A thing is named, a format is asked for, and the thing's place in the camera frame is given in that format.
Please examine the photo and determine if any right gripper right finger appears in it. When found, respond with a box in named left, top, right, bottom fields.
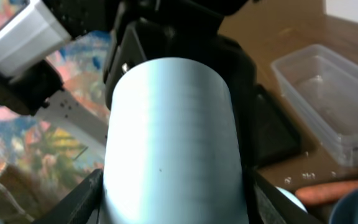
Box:
left=244, top=168, right=321, bottom=224

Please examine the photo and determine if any white cup pink inside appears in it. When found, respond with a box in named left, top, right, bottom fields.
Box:
left=99, top=58, right=248, bottom=224

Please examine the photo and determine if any clear plastic bin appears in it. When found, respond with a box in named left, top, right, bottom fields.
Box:
left=271, top=44, right=358, bottom=167

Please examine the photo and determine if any black plastic tray bin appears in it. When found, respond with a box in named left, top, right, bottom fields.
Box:
left=255, top=84, right=301, bottom=167

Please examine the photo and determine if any dark blue plate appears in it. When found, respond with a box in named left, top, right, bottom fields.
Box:
left=328, top=183, right=358, bottom=224

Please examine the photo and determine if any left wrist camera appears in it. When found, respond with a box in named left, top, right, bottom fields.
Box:
left=0, top=0, right=71, bottom=77

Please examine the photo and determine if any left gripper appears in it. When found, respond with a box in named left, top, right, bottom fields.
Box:
left=45, top=0, right=257, bottom=167

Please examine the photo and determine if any light blue rice bowl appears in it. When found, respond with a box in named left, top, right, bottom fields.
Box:
left=275, top=187, right=308, bottom=213

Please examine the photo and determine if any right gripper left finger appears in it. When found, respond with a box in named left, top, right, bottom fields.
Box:
left=32, top=169, right=103, bottom=224

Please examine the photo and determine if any orange carrot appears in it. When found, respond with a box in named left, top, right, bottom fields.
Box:
left=295, top=180, right=358, bottom=207

